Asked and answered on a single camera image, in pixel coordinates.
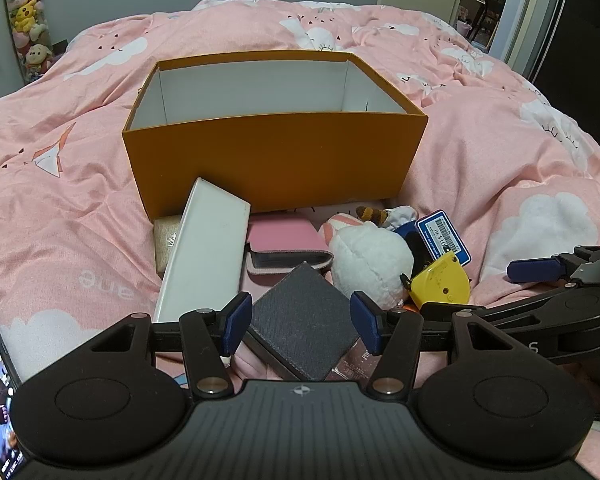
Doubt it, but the yellow tape measure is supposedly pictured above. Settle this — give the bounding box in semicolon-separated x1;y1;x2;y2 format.
400;251;470;311

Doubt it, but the hanging column of plush toys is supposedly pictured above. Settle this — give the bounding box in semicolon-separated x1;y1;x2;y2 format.
2;0;51;83

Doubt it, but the blue barcode card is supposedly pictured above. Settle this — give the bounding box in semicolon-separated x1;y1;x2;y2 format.
415;210;472;267

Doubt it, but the small beige box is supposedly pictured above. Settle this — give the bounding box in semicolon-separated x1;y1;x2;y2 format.
153;215;183;276

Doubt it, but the white plush toy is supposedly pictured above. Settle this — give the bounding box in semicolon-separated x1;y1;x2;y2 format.
320;212;415;310

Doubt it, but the orange cardboard box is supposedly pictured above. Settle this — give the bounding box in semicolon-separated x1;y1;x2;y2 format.
121;50;428;218

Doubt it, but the printed card box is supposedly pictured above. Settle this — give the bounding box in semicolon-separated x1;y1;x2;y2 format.
330;344;382;382

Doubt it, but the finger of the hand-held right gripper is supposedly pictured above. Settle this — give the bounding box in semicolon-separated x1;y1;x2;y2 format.
506;245;600;286
420;282;576;335

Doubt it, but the striped crocheted bee toy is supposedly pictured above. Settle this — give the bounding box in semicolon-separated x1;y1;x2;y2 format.
356;205;396;231

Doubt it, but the pink printed blanket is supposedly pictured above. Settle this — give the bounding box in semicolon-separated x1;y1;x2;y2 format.
0;0;600;441

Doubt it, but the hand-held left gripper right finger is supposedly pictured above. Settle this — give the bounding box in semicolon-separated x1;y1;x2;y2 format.
350;291;516;397

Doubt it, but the pink wallet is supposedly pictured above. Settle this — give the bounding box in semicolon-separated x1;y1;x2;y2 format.
244;216;335;277

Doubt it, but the dark grey square box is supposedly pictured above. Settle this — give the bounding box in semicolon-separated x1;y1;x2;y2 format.
247;261;362;382

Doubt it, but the dark wardrobe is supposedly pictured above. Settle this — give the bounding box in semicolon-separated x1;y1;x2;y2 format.
527;0;600;161

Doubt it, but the grey sliding door frame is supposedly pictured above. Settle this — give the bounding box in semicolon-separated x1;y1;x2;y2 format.
490;0;571;81

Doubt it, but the blue and black round toy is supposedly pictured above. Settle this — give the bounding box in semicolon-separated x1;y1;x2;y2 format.
387;206;431;273

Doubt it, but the long white box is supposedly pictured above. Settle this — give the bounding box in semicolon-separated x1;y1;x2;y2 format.
154;176;252;367

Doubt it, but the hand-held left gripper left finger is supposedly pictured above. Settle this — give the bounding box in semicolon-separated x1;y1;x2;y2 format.
87;292;253;397

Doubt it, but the dark chair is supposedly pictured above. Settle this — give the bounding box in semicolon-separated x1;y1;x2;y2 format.
472;0;506;48

